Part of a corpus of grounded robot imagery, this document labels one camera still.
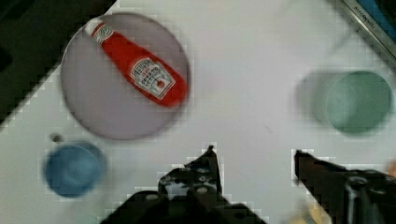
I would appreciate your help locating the grey round plate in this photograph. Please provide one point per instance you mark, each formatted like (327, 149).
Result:
(100, 98)

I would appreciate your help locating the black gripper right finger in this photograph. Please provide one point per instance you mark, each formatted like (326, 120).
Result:
(348, 196)

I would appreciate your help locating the green mug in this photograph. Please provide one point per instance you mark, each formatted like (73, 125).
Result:
(352, 103)

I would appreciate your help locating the red ketchup bottle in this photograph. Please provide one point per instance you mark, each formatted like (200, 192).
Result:
(149, 74)

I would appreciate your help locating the blue bowl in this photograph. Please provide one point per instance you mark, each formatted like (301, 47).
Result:
(73, 169)

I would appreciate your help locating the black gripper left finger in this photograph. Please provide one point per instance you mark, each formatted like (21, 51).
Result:
(191, 194)

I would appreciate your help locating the silver toaster oven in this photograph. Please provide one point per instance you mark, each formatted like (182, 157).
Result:
(375, 21)

